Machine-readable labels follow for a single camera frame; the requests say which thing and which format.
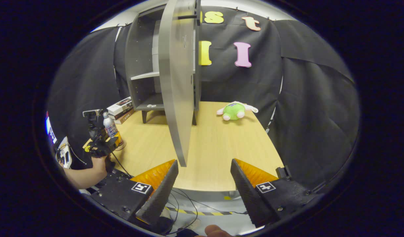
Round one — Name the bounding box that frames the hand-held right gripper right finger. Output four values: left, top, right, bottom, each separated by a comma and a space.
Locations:
230, 158, 324, 228

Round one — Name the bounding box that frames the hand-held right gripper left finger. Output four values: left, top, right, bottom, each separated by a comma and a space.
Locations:
90, 160, 179, 226

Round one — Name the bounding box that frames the silver bottle with purple label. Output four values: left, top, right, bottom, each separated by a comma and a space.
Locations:
102, 112, 119, 139

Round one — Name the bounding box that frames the grey cabinet shelf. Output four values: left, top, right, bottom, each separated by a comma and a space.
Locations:
131, 71, 160, 81

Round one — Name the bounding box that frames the grey cabinet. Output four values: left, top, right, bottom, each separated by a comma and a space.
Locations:
124, 4, 202, 125

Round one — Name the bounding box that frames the brown book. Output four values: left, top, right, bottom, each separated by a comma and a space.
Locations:
114, 110, 136, 124

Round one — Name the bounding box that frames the dark book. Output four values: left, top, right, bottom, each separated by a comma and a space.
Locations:
109, 107, 135, 120

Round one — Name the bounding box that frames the white book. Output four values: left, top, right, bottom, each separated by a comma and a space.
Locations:
107, 97, 133, 116

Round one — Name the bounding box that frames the white device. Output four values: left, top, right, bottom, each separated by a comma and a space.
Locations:
57, 137, 72, 168

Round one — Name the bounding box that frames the black and yellow floor tape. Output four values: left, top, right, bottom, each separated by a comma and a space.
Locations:
165, 207, 236, 216

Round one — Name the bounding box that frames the green and pink plush toy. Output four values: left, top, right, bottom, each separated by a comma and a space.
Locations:
216, 101, 259, 121

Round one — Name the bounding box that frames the black backdrop cloth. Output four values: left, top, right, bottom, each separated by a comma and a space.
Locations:
47, 6, 360, 193

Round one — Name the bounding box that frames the black cable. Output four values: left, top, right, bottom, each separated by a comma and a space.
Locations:
110, 152, 134, 179

